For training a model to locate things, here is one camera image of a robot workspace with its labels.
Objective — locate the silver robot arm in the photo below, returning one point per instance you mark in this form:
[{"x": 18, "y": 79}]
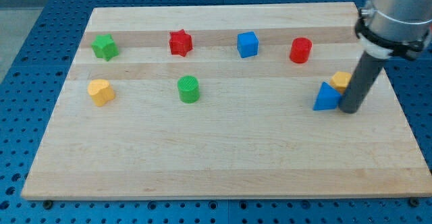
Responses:
[{"x": 394, "y": 28}]

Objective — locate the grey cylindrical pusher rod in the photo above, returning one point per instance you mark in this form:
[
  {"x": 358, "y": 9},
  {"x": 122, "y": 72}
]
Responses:
[{"x": 366, "y": 72}]

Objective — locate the green star block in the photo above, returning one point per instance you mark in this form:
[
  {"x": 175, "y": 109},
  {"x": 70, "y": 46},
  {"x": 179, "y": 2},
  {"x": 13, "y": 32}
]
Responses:
[{"x": 104, "y": 47}]

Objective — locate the yellow hexagon block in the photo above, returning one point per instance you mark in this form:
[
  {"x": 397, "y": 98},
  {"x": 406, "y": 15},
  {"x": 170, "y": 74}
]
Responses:
[{"x": 340, "y": 81}]

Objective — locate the red cylinder block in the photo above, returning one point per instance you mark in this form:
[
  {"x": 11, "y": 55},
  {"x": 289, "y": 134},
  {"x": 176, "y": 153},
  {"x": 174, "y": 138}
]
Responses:
[{"x": 300, "y": 50}]

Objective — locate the yellow heart block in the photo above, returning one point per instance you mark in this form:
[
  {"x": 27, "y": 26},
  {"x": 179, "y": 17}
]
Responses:
[{"x": 100, "y": 91}]

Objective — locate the red star block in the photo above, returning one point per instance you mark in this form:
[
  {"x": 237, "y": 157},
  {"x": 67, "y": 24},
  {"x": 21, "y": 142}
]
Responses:
[{"x": 180, "y": 43}]

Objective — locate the green cylinder block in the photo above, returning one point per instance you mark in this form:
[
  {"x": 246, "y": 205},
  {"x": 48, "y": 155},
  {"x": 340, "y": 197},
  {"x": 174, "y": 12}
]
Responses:
[{"x": 188, "y": 88}]

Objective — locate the blue cube block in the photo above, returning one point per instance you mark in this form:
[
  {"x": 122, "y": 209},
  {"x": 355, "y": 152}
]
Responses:
[{"x": 247, "y": 44}]

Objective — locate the blue triangle block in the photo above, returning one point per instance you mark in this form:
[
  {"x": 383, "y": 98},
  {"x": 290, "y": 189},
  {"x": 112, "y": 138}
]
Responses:
[{"x": 327, "y": 98}]

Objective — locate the light wooden board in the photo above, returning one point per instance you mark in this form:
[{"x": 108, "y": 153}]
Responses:
[{"x": 251, "y": 134}]

